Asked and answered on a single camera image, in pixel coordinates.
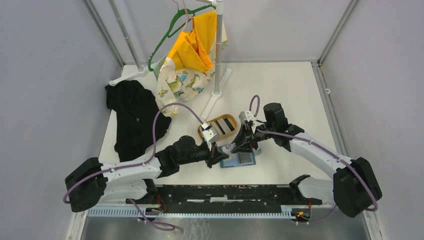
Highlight green clothes hanger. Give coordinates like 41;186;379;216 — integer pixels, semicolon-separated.
147;4;216;72

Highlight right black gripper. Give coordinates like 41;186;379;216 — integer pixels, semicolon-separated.
230;123;275;154

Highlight yellow dinosaur print jacket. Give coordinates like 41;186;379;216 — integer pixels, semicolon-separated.
154;10;218;117

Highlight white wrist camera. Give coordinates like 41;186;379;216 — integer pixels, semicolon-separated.
239;111;259;131
199;122;220;144

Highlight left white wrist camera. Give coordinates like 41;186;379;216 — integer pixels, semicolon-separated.
199;122;220;144

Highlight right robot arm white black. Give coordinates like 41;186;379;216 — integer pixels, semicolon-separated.
232;102;383;218

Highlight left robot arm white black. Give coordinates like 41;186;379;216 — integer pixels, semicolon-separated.
63;135;229;213

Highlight oval wooden card tray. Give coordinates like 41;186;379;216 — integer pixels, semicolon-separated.
208;114;238;141

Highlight dark credit card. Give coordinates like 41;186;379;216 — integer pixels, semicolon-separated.
238;152;256;166

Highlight white metal clothes rack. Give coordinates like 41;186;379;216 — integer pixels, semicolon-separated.
109;0;232;121

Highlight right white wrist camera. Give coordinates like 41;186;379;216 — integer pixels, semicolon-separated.
239;111;259;131

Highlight black garment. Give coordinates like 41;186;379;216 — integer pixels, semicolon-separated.
105;80;159;162

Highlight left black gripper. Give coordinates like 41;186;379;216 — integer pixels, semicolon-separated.
178;140;229;169

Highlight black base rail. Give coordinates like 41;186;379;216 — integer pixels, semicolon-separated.
135;184;322;214

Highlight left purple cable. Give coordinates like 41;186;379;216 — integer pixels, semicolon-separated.
62;102;206;205

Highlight blue card holder wallet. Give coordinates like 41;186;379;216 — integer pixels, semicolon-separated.
219;148;262;169

